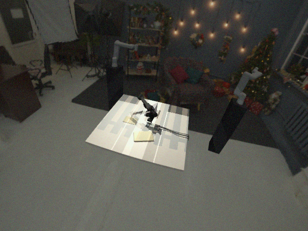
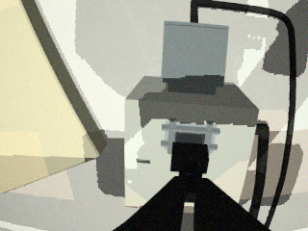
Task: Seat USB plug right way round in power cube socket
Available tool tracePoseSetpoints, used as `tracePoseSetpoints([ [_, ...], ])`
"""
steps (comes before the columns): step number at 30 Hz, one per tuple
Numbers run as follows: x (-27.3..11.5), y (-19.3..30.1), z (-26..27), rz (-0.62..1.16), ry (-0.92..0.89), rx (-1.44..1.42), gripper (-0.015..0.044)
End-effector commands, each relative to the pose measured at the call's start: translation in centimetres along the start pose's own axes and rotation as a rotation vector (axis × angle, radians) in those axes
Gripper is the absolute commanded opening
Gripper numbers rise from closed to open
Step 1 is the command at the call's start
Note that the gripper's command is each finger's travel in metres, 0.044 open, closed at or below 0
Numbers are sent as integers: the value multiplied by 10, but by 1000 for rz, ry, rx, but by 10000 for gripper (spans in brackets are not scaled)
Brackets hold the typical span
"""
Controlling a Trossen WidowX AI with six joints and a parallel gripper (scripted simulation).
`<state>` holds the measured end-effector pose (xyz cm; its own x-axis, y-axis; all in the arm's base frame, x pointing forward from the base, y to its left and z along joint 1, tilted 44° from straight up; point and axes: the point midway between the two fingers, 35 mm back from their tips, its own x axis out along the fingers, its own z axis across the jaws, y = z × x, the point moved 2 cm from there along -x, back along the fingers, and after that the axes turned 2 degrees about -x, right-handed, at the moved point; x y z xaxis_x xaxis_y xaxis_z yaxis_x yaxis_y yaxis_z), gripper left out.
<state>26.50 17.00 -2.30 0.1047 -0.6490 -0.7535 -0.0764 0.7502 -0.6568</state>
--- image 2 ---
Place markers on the flat beige square slab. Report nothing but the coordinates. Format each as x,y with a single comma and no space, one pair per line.
45,126

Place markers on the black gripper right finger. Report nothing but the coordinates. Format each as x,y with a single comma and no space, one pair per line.
216,211

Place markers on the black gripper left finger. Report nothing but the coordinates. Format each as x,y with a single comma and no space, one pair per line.
163,212

